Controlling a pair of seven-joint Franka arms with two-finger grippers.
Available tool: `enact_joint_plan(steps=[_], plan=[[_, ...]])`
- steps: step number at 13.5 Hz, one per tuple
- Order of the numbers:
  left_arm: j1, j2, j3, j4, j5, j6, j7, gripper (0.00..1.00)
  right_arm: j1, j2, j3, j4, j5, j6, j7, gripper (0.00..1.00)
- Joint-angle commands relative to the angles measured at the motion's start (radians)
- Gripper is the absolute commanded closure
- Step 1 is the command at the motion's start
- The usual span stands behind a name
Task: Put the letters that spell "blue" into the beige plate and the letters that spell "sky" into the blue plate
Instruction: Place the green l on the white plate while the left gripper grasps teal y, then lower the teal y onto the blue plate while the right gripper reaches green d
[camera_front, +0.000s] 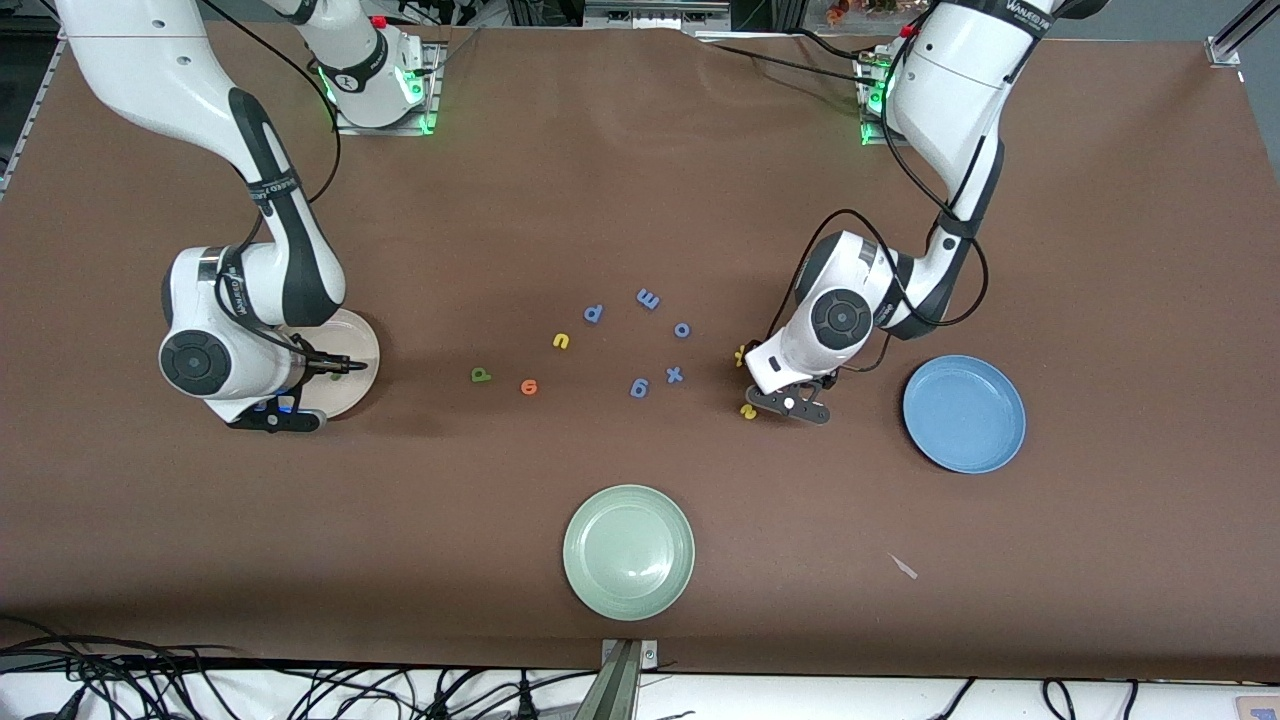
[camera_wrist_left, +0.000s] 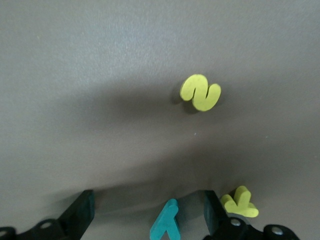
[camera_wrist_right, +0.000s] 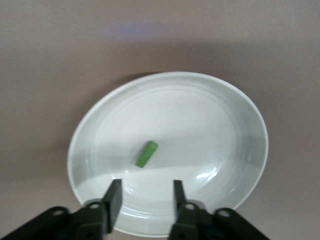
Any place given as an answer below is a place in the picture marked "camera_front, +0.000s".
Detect beige brown plate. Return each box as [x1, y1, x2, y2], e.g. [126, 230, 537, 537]
[285, 308, 382, 422]

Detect blue plate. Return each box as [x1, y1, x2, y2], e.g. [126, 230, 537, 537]
[902, 355, 1027, 475]

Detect brown table cover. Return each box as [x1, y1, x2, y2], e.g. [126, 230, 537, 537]
[0, 18, 1280, 683]

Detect pale green plate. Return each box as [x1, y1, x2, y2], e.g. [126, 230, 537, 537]
[562, 484, 696, 622]

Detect aluminium profile bar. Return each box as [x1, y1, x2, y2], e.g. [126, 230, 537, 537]
[575, 640, 641, 720]

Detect orange artificial flowers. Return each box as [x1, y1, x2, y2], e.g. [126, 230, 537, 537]
[825, 0, 906, 26]

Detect grey metal box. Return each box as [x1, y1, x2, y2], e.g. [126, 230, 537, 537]
[583, 0, 733, 31]

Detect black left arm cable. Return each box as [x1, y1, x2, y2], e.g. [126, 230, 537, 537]
[770, 30, 991, 373]

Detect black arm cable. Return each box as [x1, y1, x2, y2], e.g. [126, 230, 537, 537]
[200, 0, 343, 361]
[770, 30, 991, 373]

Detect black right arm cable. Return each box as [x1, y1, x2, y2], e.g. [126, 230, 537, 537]
[200, 0, 343, 361]

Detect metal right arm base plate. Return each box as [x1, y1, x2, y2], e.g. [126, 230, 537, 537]
[332, 42, 446, 136]

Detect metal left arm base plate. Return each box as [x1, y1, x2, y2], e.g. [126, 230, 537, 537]
[855, 50, 906, 147]

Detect black base power cable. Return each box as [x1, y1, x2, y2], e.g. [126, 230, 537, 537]
[700, 40, 881, 91]

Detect aluminium frame profile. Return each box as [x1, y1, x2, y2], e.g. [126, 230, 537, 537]
[0, 40, 63, 196]
[1205, 0, 1280, 67]

